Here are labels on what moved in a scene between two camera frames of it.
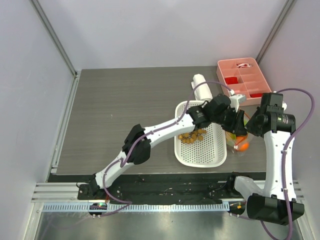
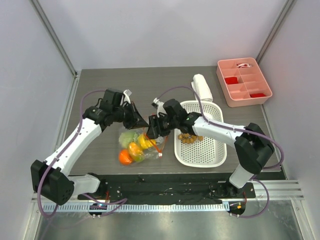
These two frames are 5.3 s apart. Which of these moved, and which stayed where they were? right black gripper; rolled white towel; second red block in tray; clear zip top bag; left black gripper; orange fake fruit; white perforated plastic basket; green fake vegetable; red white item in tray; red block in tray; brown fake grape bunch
Moved: right black gripper; clear zip top bag; green fake vegetable; orange fake fruit; left black gripper
Stayed: rolled white towel; second red block in tray; white perforated plastic basket; brown fake grape bunch; red white item in tray; red block in tray
